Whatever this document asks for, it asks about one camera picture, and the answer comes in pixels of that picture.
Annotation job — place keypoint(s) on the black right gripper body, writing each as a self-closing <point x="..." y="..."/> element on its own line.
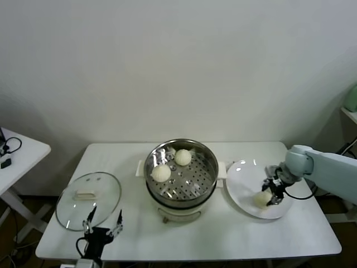
<point x="276" y="188"/>

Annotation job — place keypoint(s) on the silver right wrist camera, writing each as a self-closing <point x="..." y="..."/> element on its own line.
<point x="271" y="170"/>

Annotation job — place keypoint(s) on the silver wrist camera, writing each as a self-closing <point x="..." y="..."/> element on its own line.
<point x="271" y="170"/>
<point x="85" y="263"/>

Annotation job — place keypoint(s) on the white folding side table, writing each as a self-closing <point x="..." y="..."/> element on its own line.
<point x="28" y="150"/>

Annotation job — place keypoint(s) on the white shelf board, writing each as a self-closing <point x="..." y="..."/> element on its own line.
<point x="350" y="114"/>

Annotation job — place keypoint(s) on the dark furniture base frame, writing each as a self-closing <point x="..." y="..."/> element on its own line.
<point x="334" y="218"/>

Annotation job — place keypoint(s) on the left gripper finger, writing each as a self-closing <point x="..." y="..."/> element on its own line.
<point x="119" y="224"/>
<point x="89" y="223"/>

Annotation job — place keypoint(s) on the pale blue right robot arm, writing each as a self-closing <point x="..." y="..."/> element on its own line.
<point x="329" y="170"/>

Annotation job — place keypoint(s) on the stainless steel steamer basket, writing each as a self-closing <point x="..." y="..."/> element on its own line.
<point x="157" y="156"/>

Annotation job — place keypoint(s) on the small black device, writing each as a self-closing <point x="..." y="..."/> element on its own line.
<point x="6" y="163"/>

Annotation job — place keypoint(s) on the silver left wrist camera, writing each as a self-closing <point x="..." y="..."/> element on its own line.
<point x="85" y="263"/>

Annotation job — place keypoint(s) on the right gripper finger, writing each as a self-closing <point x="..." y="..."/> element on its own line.
<point x="265" y="185"/>
<point x="276" y="201"/>

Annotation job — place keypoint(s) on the white round plate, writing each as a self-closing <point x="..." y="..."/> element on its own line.
<point x="237" y="170"/>

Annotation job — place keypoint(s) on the cream electric cooking pot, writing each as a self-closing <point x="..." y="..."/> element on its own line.
<point x="181" y="216"/>

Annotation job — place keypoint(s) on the white steamed baozi bun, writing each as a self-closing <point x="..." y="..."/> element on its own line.
<point x="161" y="173"/>
<point x="260" y="198"/>
<point x="182" y="157"/>

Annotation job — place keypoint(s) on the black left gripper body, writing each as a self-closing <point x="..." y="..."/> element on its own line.
<point x="98" y="236"/>

